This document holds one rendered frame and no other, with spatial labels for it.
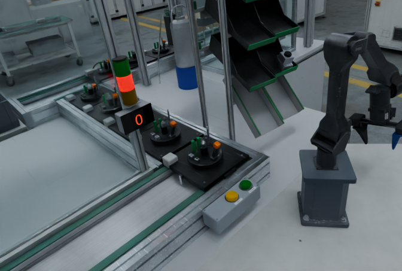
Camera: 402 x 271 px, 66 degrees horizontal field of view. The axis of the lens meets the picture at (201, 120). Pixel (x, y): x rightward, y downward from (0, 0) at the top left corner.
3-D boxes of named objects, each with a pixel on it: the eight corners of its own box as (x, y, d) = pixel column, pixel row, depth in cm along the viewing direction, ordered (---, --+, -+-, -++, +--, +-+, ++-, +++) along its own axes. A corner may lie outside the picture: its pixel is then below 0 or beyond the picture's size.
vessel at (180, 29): (201, 63, 205) (194, 2, 187) (185, 69, 197) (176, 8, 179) (188, 59, 215) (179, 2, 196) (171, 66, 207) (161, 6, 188)
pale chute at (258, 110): (279, 127, 131) (285, 122, 127) (255, 139, 125) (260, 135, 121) (246, 71, 136) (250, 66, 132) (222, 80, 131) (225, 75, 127)
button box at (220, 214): (261, 198, 109) (260, 184, 106) (219, 235, 97) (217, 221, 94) (245, 189, 113) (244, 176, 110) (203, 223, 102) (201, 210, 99)
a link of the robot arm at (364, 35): (349, 50, 75) (374, 13, 74) (321, 44, 81) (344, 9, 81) (384, 104, 93) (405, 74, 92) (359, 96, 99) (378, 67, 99)
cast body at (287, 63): (291, 70, 129) (297, 57, 124) (282, 72, 128) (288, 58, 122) (280, 57, 134) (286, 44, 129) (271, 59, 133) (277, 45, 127)
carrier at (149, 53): (181, 51, 253) (179, 36, 247) (157, 60, 240) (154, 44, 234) (163, 47, 269) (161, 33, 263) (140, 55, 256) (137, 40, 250)
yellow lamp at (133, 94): (140, 101, 104) (137, 88, 102) (128, 107, 101) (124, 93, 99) (133, 97, 107) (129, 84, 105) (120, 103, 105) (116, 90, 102)
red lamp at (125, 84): (137, 87, 101) (134, 73, 99) (124, 93, 99) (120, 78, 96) (129, 84, 105) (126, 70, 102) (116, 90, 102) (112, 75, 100)
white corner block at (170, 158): (179, 164, 123) (177, 155, 121) (170, 170, 120) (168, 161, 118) (171, 159, 126) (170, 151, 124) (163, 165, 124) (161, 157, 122)
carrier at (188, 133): (204, 137, 138) (201, 112, 132) (161, 164, 124) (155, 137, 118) (170, 121, 154) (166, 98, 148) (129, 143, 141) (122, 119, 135)
